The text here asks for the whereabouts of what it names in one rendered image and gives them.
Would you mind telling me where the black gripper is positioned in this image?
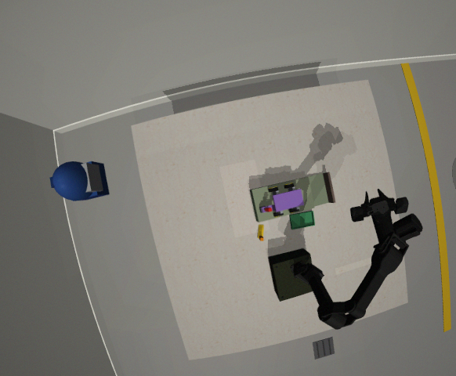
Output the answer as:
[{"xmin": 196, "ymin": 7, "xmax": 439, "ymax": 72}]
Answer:
[{"xmin": 350, "ymin": 189, "xmax": 409, "ymax": 229}]

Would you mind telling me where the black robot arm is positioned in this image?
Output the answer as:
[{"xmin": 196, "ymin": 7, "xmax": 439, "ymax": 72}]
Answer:
[{"xmin": 290, "ymin": 196, "xmax": 422, "ymax": 330}]

